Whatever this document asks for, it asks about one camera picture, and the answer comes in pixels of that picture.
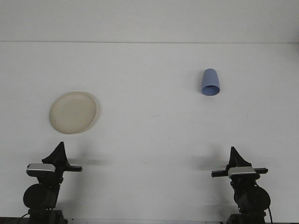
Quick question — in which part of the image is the pale blue cup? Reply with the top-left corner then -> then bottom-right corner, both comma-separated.
199,68 -> 221,97

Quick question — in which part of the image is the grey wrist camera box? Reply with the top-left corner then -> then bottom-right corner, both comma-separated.
228,166 -> 256,180
26,163 -> 57,177

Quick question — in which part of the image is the pale round plate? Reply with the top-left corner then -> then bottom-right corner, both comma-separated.
49,91 -> 99,135

